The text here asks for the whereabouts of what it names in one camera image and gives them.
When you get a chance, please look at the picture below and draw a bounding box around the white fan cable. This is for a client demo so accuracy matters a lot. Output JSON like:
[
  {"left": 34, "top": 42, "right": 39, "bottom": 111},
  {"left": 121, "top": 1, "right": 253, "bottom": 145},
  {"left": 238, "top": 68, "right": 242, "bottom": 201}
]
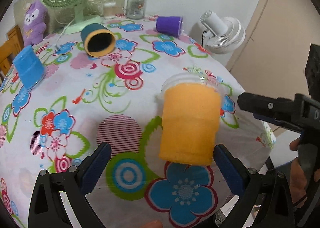
[{"left": 53, "top": 19, "right": 75, "bottom": 53}]

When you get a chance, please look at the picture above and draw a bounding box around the clear cotton swab container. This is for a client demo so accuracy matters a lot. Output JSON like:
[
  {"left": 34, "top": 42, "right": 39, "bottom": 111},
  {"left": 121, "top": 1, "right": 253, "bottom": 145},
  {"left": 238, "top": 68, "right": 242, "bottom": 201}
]
[{"left": 103, "top": 2, "right": 116, "bottom": 19}]

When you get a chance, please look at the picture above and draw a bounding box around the beige patterned board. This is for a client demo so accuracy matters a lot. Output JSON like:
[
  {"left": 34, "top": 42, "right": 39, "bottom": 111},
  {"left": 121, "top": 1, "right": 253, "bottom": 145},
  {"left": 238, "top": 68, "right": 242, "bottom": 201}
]
[{"left": 14, "top": 0, "right": 125, "bottom": 33}]

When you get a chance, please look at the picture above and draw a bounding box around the teal yellow cylinder cup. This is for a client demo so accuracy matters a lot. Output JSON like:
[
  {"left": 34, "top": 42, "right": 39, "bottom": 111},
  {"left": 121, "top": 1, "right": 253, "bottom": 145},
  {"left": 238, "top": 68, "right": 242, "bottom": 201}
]
[{"left": 80, "top": 23, "right": 116, "bottom": 57}]

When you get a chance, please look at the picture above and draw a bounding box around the floral tablecloth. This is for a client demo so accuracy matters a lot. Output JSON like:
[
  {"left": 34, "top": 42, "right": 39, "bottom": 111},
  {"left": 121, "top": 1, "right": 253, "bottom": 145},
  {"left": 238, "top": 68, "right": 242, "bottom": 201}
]
[{"left": 1, "top": 17, "right": 276, "bottom": 227}]

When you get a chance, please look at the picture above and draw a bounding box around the right hand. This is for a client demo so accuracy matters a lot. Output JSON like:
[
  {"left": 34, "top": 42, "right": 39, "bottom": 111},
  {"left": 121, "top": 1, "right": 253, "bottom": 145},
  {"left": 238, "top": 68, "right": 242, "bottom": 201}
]
[{"left": 289, "top": 138, "right": 320, "bottom": 209}]

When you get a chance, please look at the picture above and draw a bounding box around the purple plastic cup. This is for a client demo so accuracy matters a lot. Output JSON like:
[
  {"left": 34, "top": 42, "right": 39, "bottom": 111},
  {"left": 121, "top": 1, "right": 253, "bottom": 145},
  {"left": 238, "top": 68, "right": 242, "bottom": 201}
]
[{"left": 156, "top": 16, "right": 183, "bottom": 38}]

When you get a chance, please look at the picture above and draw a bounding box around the purple plush toy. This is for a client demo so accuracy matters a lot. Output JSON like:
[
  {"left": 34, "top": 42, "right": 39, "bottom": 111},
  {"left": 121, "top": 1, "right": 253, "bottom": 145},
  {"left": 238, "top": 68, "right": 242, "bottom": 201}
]
[{"left": 22, "top": 0, "right": 48, "bottom": 47}]

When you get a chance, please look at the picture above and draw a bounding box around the orange plastic cup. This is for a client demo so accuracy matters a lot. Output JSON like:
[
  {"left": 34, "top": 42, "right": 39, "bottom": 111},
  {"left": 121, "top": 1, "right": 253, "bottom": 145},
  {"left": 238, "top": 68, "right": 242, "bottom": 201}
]
[{"left": 159, "top": 73, "right": 223, "bottom": 166}]

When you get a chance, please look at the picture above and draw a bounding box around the left hand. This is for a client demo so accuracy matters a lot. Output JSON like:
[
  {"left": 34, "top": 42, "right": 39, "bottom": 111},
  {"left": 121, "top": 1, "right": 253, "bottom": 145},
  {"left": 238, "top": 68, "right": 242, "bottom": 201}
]
[{"left": 140, "top": 220, "right": 163, "bottom": 228}]

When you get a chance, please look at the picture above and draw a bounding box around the glass mason jar mug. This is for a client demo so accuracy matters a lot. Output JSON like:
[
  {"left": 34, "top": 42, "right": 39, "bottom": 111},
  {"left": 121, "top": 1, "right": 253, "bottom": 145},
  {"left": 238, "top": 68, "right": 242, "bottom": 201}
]
[{"left": 124, "top": 0, "right": 147, "bottom": 19}]

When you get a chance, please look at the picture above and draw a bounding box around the wooden chair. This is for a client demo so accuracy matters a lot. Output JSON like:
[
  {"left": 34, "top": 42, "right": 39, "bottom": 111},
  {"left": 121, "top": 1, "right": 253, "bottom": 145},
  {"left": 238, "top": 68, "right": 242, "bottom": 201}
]
[{"left": 0, "top": 25, "right": 24, "bottom": 76}]

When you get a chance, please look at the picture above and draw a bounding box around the blue plastic cup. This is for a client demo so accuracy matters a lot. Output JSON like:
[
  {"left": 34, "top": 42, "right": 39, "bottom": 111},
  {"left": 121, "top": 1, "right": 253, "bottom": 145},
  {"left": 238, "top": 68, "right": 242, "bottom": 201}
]
[{"left": 13, "top": 45, "right": 46, "bottom": 90}]

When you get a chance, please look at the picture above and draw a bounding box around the white floor fan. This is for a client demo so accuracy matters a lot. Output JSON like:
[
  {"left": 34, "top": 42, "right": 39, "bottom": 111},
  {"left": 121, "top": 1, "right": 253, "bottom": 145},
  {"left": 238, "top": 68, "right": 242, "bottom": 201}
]
[{"left": 200, "top": 10, "right": 246, "bottom": 55}]

